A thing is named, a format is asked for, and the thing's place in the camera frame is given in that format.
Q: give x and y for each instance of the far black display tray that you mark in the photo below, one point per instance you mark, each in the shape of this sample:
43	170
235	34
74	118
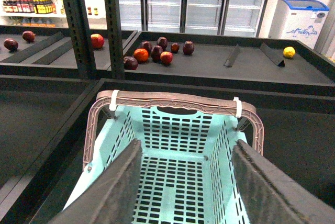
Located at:
308	72

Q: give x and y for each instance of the dark apple far left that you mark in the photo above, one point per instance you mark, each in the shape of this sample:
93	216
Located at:
11	44

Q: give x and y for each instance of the yellow lemon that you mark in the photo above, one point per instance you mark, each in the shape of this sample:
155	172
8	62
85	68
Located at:
289	52

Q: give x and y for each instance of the black display tray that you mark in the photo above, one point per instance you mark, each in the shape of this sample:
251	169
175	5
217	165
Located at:
308	72
65	66
299	139

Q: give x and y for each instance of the red apple left tray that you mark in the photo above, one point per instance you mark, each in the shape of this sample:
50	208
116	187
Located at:
97	41

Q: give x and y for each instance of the dark plum apple left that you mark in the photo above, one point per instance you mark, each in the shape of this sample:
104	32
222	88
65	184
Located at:
147	46

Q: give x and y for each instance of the dark red apple rear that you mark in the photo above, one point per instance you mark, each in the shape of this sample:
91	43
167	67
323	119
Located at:
162	42

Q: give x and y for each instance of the light teal plastic basket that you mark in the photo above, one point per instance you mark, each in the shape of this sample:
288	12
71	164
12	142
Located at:
187	173

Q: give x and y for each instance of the orange red fruit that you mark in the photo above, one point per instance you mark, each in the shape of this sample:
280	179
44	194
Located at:
141	55

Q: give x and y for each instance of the white chest freezer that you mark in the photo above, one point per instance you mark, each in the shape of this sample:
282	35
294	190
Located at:
300	20

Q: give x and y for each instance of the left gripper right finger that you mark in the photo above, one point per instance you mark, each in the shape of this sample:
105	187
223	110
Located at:
271	196

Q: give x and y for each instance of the red apple front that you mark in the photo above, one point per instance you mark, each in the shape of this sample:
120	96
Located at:
166	57

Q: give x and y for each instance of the black flat divider left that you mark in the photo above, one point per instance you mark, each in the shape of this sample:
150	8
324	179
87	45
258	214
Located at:
232	56

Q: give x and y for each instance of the dark plum apple middle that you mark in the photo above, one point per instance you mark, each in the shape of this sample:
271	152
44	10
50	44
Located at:
156	53

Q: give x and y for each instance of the black triangular divider right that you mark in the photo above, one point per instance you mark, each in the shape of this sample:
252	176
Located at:
273	55

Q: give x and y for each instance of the dark apple far rear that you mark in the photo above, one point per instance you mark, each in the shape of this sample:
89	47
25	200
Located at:
29	36

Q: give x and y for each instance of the dark red apple right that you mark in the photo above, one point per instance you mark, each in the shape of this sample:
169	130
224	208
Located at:
188	47

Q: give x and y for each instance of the dark red apple corner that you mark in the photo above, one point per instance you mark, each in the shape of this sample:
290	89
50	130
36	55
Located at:
130	63

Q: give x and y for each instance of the near left black tray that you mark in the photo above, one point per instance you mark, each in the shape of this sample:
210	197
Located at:
40	120

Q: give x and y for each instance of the dark red apple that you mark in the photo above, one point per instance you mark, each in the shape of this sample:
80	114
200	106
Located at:
162	42
188	47

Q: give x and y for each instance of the near black display tray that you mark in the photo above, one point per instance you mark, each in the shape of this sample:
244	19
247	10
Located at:
299	139

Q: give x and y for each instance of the small red apple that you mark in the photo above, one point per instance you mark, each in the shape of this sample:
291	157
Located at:
175	48

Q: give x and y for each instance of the white zip tie right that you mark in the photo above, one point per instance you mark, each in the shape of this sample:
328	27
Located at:
238	107

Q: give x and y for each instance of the white zip tie left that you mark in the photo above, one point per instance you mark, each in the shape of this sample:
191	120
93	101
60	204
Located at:
113	98

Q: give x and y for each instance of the shelf with bottles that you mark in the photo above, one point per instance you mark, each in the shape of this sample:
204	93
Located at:
48	13

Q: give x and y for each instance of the grey basket handle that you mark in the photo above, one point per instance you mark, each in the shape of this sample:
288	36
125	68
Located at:
173	100

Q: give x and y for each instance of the black divider left tray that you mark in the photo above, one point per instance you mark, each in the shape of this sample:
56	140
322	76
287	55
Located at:
20	55

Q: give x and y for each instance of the black perforated metal post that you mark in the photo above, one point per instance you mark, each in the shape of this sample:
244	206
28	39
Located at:
113	22

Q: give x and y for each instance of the glass door refrigerators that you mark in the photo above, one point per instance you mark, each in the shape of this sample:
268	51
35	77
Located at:
241	18

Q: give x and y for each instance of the left black display tray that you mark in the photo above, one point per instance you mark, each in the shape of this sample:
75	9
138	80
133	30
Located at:
65	66

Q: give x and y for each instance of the white zip tie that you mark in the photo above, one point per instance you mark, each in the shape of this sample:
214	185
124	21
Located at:
113	98
238	107

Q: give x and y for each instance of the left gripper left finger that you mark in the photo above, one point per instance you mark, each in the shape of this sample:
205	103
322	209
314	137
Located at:
111	198

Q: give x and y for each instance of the dark plum apple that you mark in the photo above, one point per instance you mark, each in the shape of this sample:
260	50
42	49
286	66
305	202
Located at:
147	46
156	53

